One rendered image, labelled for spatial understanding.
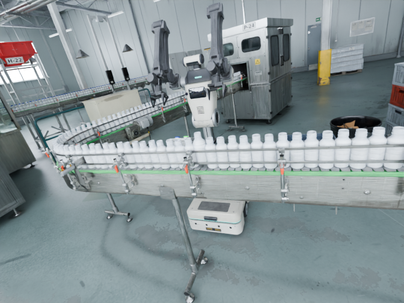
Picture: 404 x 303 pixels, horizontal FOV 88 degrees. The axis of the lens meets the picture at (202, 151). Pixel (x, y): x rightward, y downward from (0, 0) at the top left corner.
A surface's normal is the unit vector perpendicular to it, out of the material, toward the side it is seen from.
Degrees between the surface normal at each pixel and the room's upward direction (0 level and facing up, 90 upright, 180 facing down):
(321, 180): 90
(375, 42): 90
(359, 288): 0
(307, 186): 90
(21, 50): 90
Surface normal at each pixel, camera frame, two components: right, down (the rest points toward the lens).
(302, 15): -0.32, 0.44
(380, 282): -0.18, -0.90
